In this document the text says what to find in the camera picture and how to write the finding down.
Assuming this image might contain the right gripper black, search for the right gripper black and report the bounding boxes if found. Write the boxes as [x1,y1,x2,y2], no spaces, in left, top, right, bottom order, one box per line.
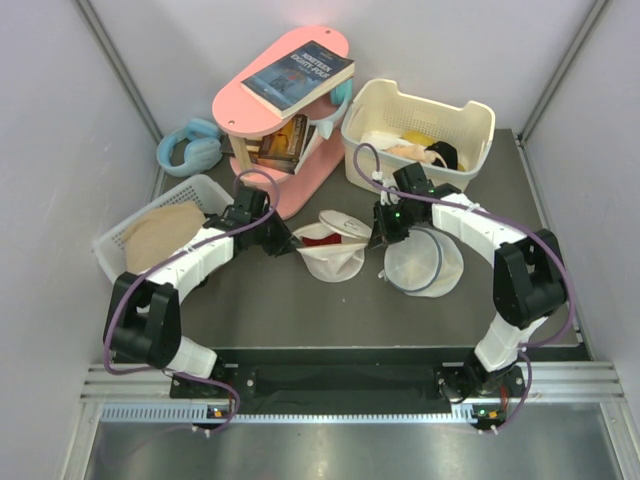
[370,200,424,251]

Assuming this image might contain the grey slotted cable duct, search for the grey slotted cable duct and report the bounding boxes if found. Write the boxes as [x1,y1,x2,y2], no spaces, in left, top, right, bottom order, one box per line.
[99,402,506,426]

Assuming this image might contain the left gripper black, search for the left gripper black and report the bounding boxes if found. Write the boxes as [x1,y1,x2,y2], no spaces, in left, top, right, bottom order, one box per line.
[250,207,303,258]

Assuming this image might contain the blue headphones on floor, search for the blue headphones on floor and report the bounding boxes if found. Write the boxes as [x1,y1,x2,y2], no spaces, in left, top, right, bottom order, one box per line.
[156,118,223,178]

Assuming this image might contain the pink two-tier shelf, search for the pink two-tier shelf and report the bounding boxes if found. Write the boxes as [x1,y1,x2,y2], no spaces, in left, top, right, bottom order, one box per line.
[211,25,351,221]

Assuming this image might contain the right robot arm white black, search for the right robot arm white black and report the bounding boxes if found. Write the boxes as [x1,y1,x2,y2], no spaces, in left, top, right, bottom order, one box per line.
[368,163,568,403]

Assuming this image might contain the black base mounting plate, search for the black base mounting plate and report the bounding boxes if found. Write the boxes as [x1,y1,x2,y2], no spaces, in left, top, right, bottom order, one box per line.
[169,344,531,401]

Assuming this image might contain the brown orange book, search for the brown orange book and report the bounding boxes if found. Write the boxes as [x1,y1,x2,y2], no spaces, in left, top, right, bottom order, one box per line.
[250,114,317,175]

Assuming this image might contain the grey trim mesh laundry bag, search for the grey trim mesh laundry bag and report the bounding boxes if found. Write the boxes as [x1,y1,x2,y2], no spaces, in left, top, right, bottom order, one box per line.
[378,226,464,298]

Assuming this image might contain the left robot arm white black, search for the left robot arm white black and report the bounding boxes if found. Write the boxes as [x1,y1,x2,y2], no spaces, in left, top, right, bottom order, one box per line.
[103,186,303,397]

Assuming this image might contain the beige trim mesh laundry bag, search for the beige trim mesh laundry bag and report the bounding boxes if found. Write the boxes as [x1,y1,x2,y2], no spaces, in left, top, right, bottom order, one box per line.
[293,210,372,283]

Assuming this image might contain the red bra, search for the red bra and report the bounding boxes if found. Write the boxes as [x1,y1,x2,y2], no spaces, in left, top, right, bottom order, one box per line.
[301,233,342,248]

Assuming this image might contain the white plastic perforated basket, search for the white plastic perforated basket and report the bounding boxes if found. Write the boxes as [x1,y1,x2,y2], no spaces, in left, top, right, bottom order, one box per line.
[93,174,233,282]

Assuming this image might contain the purple cable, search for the purple cable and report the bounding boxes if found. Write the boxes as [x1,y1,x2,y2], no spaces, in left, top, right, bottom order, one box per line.
[353,142,575,437]
[101,169,281,437]

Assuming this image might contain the dark blue paperback book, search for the dark blue paperback book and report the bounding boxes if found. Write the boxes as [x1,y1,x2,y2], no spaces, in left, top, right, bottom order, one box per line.
[241,40,355,119]

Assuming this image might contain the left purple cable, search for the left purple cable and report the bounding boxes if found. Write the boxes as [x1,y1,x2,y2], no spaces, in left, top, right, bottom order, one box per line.
[101,169,281,437]

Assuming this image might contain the cream plastic laundry basket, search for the cream plastic laundry basket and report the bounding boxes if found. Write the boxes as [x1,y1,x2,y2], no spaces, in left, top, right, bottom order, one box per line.
[341,79,495,191]

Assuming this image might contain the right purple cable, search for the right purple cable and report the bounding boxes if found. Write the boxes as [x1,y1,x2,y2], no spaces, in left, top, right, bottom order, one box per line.
[353,142,575,437]

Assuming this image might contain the clothes pile in cream basket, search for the clothes pile in cream basket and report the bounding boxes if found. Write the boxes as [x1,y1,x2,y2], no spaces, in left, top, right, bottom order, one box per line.
[361,130,466,172]

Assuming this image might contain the beige folded cloth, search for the beige folded cloth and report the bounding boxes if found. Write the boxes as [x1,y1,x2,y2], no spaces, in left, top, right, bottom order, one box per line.
[122,201,206,274]

